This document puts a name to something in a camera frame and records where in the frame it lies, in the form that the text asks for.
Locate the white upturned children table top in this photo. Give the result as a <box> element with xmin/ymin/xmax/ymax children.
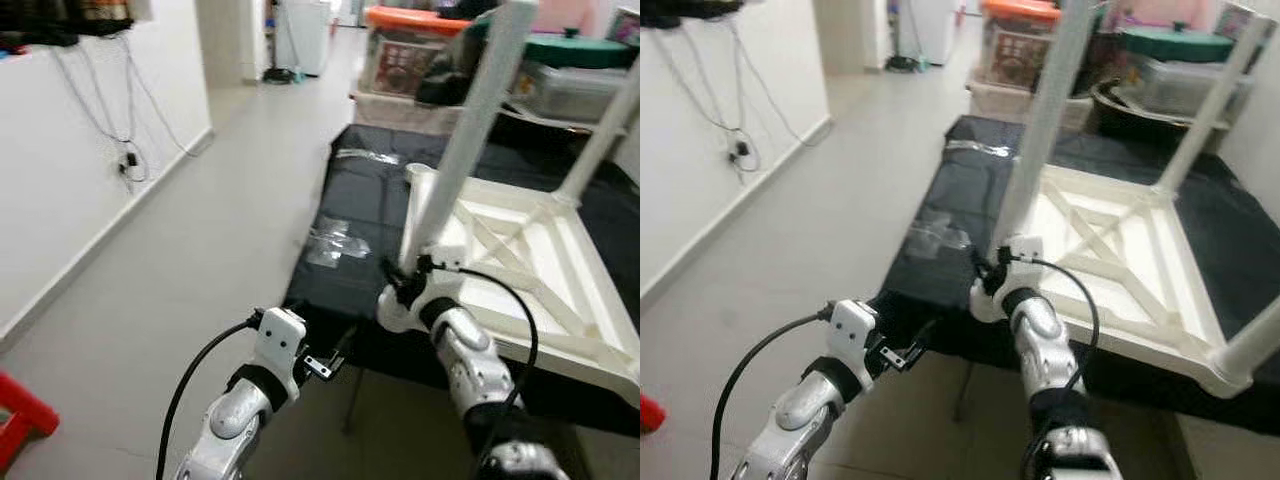
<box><xmin>400</xmin><ymin>163</ymin><xmax>640</xmax><ymax>411</ymax></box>
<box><xmin>985</xmin><ymin>165</ymin><xmax>1280</xmax><ymax>399</ymax></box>

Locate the white plastic table leg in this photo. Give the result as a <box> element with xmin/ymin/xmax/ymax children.
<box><xmin>1155</xmin><ymin>15</ymin><xmax>1276</xmax><ymax>196</ymax></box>
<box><xmin>555</xmin><ymin>55</ymin><xmax>640</xmax><ymax>206</ymax></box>
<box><xmin>990</xmin><ymin>0</ymin><xmax>1101</xmax><ymax>256</ymax></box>
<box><xmin>1210</xmin><ymin>298</ymin><xmax>1280</xmax><ymax>396</ymax></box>
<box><xmin>400</xmin><ymin>0</ymin><xmax>541</xmax><ymax>271</ymax></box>

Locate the black tablecloth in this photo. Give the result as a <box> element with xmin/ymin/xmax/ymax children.
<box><xmin>870</xmin><ymin>115</ymin><xmax>1280</xmax><ymax>436</ymax></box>
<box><xmin>282</xmin><ymin>122</ymin><xmax>640</xmax><ymax>436</ymax></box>

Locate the narrow clear tape strip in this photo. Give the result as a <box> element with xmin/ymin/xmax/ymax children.
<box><xmin>945</xmin><ymin>140</ymin><xmax>1016</xmax><ymax>159</ymax></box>
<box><xmin>335</xmin><ymin>148</ymin><xmax>406</xmax><ymax>166</ymax></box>

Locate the beige cloth covered bench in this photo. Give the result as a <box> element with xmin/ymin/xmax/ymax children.
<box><xmin>350</xmin><ymin>92</ymin><xmax>466</xmax><ymax>136</ymax></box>
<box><xmin>965</xmin><ymin>80</ymin><xmax>1096</xmax><ymax>129</ymax></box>

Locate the black bag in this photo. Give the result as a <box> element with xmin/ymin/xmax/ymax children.
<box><xmin>1075</xmin><ymin>30</ymin><xmax>1126</xmax><ymax>101</ymax></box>
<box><xmin>415</xmin><ymin>20</ymin><xmax>496</xmax><ymax>106</ymax></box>

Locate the black wok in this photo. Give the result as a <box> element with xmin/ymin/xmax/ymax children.
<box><xmin>480</xmin><ymin>90</ymin><xmax>611</xmax><ymax>141</ymax></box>
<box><xmin>1090</xmin><ymin>80</ymin><xmax>1216</xmax><ymax>136</ymax></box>

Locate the orange lidded storage box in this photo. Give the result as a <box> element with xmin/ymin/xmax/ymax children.
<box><xmin>975</xmin><ymin>0</ymin><xmax>1066</xmax><ymax>91</ymax></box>
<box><xmin>358</xmin><ymin>5</ymin><xmax>471</xmax><ymax>101</ymax></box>

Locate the clear plastic storage box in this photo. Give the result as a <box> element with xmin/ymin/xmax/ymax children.
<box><xmin>1120</xmin><ymin>55</ymin><xmax>1251</xmax><ymax>119</ymax></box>
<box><xmin>520</xmin><ymin>62</ymin><xmax>631</xmax><ymax>126</ymax></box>

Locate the white appliance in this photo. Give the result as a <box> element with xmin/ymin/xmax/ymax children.
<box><xmin>270</xmin><ymin>0</ymin><xmax>331</xmax><ymax>76</ymax></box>
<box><xmin>895</xmin><ymin>0</ymin><xmax>956</xmax><ymax>66</ymax></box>

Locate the green round lid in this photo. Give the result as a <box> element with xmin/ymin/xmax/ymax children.
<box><xmin>525</xmin><ymin>30</ymin><xmax>640</xmax><ymax>71</ymax></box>
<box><xmin>1118</xmin><ymin>25</ymin><xmax>1236</xmax><ymax>63</ymax></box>

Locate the pink translucent storage box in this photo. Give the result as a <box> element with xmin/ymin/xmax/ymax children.
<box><xmin>530</xmin><ymin>0</ymin><xmax>601</xmax><ymax>36</ymax></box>
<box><xmin>1110</xmin><ymin>0</ymin><xmax>1216</xmax><ymax>31</ymax></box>

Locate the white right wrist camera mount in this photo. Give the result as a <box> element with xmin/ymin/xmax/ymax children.
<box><xmin>377</xmin><ymin>243</ymin><xmax>469</xmax><ymax>333</ymax></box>
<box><xmin>968</xmin><ymin>235</ymin><xmax>1046</xmax><ymax>323</ymax></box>

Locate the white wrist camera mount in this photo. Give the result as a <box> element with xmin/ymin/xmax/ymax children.
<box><xmin>250</xmin><ymin>307</ymin><xmax>309</xmax><ymax>396</ymax></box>
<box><xmin>968</xmin><ymin>235</ymin><xmax>1046</xmax><ymax>323</ymax></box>
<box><xmin>377</xmin><ymin>243</ymin><xmax>469</xmax><ymax>333</ymax></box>
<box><xmin>828</xmin><ymin>298</ymin><xmax>881</xmax><ymax>386</ymax></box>

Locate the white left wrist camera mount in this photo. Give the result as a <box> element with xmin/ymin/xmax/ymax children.
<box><xmin>828</xmin><ymin>298</ymin><xmax>881</xmax><ymax>386</ymax></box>
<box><xmin>250</xmin><ymin>307</ymin><xmax>309</xmax><ymax>396</ymax></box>

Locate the black wall power cable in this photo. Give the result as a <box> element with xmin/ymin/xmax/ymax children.
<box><xmin>660</xmin><ymin>25</ymin><xmax>836</xmax><ymax>176</ymax></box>
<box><xmin>50</xmin><ymin>35</ymin><xmax>216</xmax><ymax>186</ymax></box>

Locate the black wire basket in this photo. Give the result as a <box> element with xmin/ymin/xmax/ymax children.
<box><xmin>640</xmin><ymin>0</ymin><xmax>746</xmax><ymax>26</ymax></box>
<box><xmin>0</xmin><ymin>0</ymin><xmax>136</xmax><ymax>46</ymax></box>

